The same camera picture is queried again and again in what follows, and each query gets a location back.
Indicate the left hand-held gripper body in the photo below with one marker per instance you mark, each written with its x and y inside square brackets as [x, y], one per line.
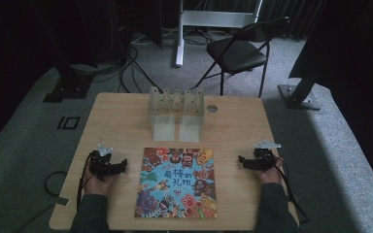
[101, 165]

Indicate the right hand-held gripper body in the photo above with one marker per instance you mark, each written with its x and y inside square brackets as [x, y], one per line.
[264, 160]

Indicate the colourful picture book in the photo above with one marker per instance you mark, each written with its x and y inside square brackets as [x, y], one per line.
[176, 183]

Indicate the clear acrylic book rack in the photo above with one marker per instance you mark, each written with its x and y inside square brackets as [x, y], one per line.
[175, 111]

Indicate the person's right hand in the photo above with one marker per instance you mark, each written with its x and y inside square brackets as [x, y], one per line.
[270, 176]

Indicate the person's left hand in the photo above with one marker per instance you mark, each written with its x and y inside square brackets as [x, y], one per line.
[95, 186]

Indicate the grey tape piece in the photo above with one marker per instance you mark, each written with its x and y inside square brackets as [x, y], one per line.
[59, 200]

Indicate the black stand with bolted base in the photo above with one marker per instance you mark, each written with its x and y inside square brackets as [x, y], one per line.
[299, 97]

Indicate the black stand with square base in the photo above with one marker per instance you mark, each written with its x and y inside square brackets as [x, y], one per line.
[69, 87]

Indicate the black folding chair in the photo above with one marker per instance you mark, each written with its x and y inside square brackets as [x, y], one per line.
[236, 53]

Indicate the white metal stand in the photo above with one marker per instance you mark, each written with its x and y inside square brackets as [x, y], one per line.
[207, 18]

